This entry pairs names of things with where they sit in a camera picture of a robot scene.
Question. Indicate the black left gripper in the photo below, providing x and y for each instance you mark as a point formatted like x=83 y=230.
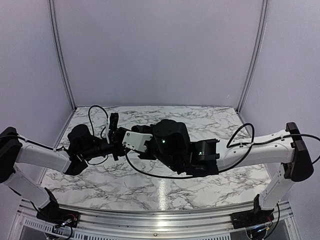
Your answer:
x=117 y=147

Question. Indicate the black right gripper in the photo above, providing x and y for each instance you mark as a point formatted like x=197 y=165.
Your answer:
x=146 y=129

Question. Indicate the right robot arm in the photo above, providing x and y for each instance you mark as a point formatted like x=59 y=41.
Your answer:
x=168 y=141

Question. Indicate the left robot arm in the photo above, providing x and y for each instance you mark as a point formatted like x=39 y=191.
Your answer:
x=83 y=147

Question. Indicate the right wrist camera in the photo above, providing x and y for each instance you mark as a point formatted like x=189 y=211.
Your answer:
x=136 y=141

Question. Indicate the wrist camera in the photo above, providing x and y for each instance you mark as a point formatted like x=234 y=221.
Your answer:
x=111 y=126
x=136 y=141

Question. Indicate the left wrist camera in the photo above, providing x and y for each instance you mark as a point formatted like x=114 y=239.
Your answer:
x=111 y=126

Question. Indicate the aluminium front rail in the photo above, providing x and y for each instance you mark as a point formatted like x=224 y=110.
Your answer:
x=191 y=224

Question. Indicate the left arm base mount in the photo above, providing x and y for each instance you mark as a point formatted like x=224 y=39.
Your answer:
x=57 y=217

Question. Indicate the right corner aluminium post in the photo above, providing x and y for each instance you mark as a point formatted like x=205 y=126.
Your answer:
x=255 y=54

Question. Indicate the corner aluminium post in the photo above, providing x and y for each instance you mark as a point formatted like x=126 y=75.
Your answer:
x=59 y=53
x=255 y=54

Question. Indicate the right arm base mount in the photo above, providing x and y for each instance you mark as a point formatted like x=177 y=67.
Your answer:
x=253 y=217

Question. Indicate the left corner aluminium post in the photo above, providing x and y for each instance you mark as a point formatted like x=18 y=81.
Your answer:
x=59 y=53

